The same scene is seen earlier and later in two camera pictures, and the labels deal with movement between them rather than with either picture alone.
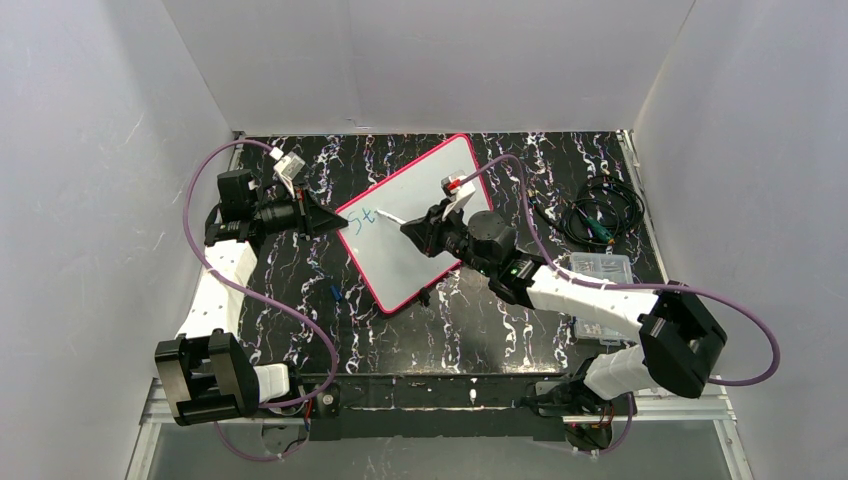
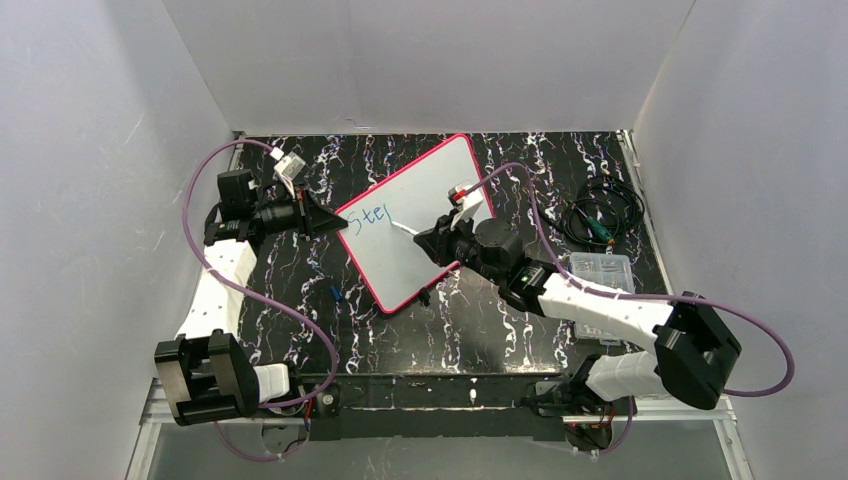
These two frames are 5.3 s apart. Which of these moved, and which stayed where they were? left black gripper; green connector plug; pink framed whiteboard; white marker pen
Moved: white marker pen
Stayed: left black gripper; pink framed whiteboard; green connector plug
